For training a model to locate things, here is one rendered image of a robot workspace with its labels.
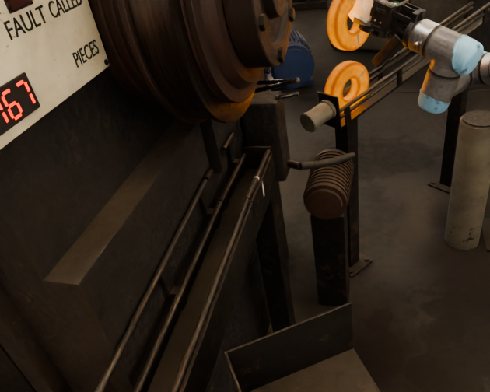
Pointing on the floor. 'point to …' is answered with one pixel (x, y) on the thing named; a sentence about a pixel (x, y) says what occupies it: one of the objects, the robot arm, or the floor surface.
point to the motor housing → (330, 226)
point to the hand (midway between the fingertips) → (350, 12)
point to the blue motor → (295, 64)
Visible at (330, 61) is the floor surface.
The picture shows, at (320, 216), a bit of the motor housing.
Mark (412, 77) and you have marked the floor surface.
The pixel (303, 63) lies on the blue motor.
